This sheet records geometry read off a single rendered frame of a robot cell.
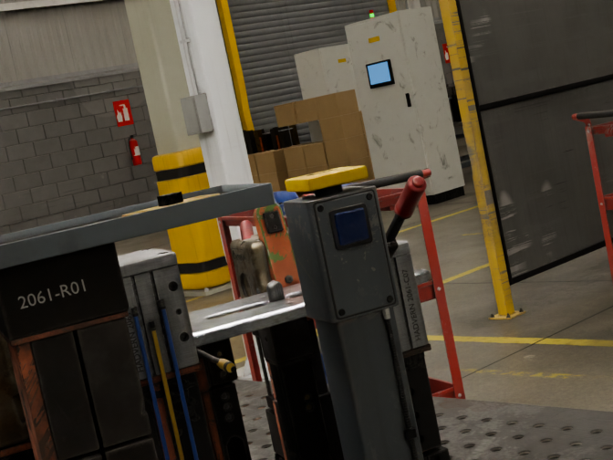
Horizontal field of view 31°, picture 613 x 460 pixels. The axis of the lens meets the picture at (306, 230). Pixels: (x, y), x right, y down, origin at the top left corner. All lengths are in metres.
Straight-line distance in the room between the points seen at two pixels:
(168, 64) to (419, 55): 3.74
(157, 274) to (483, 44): 4.74
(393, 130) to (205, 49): 6.50
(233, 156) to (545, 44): 1.86
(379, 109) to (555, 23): 5.70
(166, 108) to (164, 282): 7.41
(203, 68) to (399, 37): 6.29
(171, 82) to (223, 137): 3.23
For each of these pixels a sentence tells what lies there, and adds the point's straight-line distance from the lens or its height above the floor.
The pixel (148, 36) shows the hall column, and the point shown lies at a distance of 8.55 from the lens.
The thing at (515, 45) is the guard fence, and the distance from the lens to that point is 5.95.
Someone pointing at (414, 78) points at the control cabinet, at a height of 1.31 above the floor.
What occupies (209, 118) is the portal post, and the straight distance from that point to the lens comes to 5.30.
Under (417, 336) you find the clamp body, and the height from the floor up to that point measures 0.96.
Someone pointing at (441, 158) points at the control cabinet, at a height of 0.44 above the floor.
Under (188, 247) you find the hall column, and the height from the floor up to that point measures 0.37.
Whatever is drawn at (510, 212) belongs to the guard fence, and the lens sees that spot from 5.77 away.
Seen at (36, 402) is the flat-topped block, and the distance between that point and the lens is 0.93.
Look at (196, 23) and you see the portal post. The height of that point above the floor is 1.72.
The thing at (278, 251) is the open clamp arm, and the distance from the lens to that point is 1.49.
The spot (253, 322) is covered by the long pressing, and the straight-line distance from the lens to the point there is 1.26.
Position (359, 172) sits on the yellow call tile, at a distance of 1.00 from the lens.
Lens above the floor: 1.22
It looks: 6 degrees down
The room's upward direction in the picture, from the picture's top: 12 degrees counter-clockwise
